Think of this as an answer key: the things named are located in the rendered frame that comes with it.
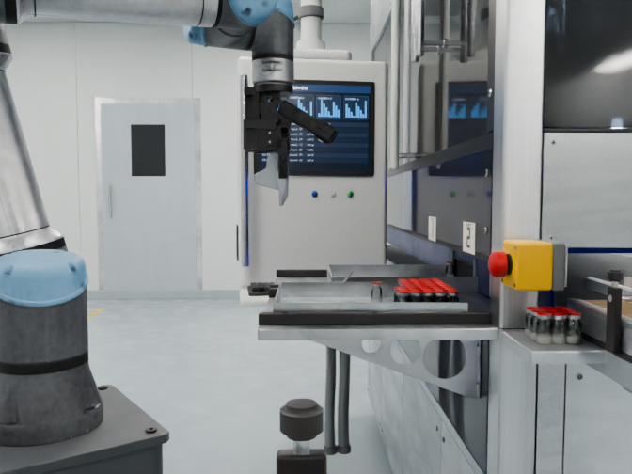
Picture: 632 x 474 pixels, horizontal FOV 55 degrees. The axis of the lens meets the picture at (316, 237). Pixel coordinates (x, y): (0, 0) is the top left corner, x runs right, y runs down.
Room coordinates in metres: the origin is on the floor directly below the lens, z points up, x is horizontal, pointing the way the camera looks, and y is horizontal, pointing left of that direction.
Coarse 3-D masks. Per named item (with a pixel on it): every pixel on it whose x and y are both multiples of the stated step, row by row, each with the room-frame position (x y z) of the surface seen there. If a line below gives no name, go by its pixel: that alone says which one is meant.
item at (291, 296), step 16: (288, 288) 1.29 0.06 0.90; (304, 288) 1.29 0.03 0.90; (320, 288) 1.29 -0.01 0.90; (336, 288) 1.29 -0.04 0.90; (352, 288) 1.30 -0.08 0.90; (368, 288) 1.30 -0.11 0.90; (384, 288) 1.30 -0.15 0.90; (288, 304) 1.04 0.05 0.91; (304, 304) 1.04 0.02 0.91; (320, 304) 1.04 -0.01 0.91; (336, 304) 1.04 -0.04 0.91; (352, 304) 1.04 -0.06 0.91; (368, 304) 1.04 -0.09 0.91; (384, 304) 1.04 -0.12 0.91; (400, 304) 1.04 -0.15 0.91; (416, 304) 1.04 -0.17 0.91; (432, 304) 1.04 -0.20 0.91; (448, 304) 1.04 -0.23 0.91; (464, 304) 1.04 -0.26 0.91
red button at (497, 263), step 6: (498, 252) 0.92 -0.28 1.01; (504, 252) 0.92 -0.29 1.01; (492, 258) 0.92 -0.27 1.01; (498, 258) 0.91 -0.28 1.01; (504, 258) 0.91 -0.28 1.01; (492, 264) 0.91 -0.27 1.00; (498, 264) 0.90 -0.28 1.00; (504, 264) 0.90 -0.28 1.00; (492, 270) 0.91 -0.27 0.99; (498, 270) 0.90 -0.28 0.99; (504, 270) 0.90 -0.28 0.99; (498, 276) 0.92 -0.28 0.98
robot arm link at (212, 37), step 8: (184, 32) 1.04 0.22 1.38; (192, 32) 1.01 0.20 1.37; (200, 32) 1.01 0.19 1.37; (208, 32) 1.01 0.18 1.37; (216, 32) 0.99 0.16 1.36; (248, 32) 1.04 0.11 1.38; (192, 40) 1.02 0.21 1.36; (200, 40) 1.02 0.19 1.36; (208, 40) 1.03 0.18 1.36; (216, 40) 1.02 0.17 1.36; (224, 40) 1.01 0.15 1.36; (232, 40) 1.02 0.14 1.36; (240, 40) 1.04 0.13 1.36; (248, 40) 1.05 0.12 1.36; (232, 48) 1.06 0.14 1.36; (240, 48) 1.06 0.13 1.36; (248, 48) 1.07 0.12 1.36
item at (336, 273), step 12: (336, 264) 1.64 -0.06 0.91; (348, 264) 1.64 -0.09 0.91; (360, 264) 1.64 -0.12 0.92; (372, 264) 1.64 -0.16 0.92; (384, 264) 1.64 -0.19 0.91; (396, 264) 1.64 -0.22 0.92; (408, 264) 1.64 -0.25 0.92; (420, 264) 1.64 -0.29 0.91; (432, 264) 1.64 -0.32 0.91; (444, 264) 1.64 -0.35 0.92; (336, 276) 1.38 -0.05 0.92; (360, 276) 1.38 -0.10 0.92; (372, 276) 1.38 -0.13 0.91; (384, 276) 1.38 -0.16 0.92; (396, 276) 1.38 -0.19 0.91; (408, 276) 1.38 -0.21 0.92; (420, 276) 1.38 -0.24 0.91; (432, 276) 1.38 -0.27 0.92; (444, 276) 1.38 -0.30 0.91; (456, 276) 1.38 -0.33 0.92; (468, 276) 1.38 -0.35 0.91; (456, 288) 1.38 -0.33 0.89; (468, 288) 1.38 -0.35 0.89
